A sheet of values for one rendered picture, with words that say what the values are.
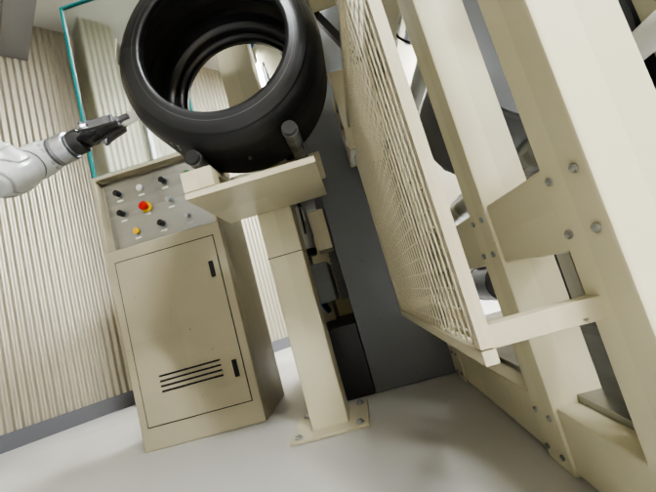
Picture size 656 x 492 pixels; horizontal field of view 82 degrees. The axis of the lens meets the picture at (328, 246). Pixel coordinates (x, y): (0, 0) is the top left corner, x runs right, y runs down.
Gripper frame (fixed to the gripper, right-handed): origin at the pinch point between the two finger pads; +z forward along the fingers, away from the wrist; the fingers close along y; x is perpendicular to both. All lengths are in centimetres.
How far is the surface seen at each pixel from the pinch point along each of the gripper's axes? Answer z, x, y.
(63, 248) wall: -174, -57, 197
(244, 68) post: 37.1, -18.1, 27.5
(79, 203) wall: -156, -96, 210
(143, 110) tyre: 8.4, 7.9, -11.2
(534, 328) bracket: 60, 90, -58
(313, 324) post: 23, 82, 27
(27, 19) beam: -113, -231, 158
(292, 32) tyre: 54, 7, -13
